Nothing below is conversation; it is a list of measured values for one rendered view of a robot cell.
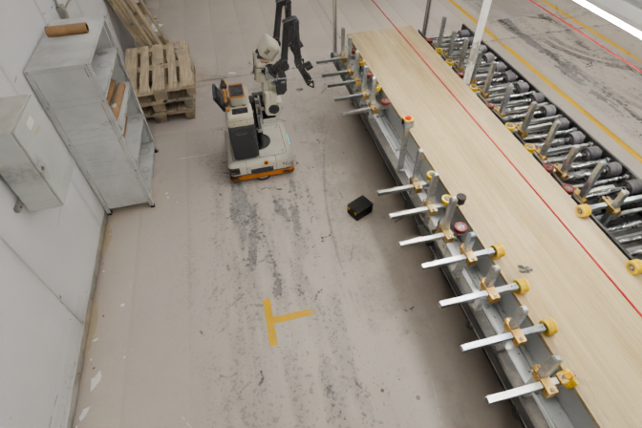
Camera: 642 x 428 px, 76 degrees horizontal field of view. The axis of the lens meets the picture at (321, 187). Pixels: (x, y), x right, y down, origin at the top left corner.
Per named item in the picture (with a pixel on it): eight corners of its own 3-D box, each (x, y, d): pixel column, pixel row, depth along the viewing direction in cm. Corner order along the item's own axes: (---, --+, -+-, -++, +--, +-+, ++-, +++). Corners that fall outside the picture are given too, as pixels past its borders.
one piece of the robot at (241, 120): (236, 170, 416) (220, 100, 357) (231, 138, 453) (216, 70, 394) (268, 164, 421) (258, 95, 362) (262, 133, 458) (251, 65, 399)
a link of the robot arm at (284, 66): (280, 13, 327) (283, 19, 321) (297, 14, 331) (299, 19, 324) (278, 65, 358) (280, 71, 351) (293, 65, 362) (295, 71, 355)
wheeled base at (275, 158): (231, 184, 421) (226, 166, 404) (226, 146, 465) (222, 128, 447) (295, 173, 431) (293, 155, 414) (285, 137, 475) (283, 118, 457)
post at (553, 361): (521, 398, 214) (556, 362, 180) (517, 392, 216) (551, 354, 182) (526, 396, 214) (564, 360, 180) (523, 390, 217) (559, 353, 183)
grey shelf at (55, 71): (107, 215, 399) (22, 72, 289) (117, 157, 461) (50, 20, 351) (155, 206, 406) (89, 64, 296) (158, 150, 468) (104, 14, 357)
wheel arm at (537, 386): (487, 405, 189) (489, 403, 187) (484, 398, 191) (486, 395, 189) (557, 385, 194) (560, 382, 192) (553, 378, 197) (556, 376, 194)
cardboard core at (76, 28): (43, 29, 320) (84, 24, 325) (45, 25, 326) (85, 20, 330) (48, 38, 326) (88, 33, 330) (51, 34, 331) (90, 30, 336)
